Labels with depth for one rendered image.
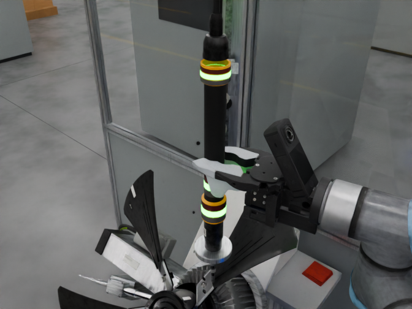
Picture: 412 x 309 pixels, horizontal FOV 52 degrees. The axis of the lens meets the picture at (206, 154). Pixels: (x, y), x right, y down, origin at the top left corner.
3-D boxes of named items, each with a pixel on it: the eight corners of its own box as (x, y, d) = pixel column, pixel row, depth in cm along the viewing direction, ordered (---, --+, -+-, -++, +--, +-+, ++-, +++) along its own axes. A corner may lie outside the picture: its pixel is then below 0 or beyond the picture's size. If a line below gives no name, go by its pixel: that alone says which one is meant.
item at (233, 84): (215, 84, 133) (216, 58, 129) (237, 84, 133) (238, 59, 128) (213, 97, 125) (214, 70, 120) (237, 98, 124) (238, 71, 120)
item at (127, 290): (176, 309, 108) (80, 279, 126) (177, 301, 109) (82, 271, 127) (171, 310, 106) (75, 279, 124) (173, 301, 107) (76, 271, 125)
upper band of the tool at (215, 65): (202, 75, 62) (202, 56, 61) (230, 76, 62) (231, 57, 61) (198, 87, 59) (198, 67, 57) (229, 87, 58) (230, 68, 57)
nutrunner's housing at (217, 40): (203, 251, 82) (202, 9, 57) (224, 252, 81) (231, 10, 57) (202, 267, 78) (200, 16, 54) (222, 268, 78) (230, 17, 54)
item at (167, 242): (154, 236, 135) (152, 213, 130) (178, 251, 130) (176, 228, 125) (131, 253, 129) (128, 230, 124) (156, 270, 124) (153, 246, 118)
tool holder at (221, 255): (197, 228, 83) (196, 189, 78) (232, 231, 83) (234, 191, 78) (192, 263, 76) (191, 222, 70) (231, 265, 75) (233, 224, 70)
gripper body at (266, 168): (238, 217, 66) (312, 243, 61) (240, 171, 61) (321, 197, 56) (257, 191, 72) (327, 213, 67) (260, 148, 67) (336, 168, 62)
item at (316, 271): (314, 262, 155) (314, 258, 153) (333, 274, 150) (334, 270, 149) (301, 274, 150) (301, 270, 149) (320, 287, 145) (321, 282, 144)
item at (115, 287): (111, 292, 120) (114, 277, 121) (127, 297, 117) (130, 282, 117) (105, 292, 118) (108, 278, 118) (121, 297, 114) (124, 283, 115)
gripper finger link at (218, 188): (186, 195, 68) (241, 208, 65) (185, 165, 65) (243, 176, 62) (193, 184, 70) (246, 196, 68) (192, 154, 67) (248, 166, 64)
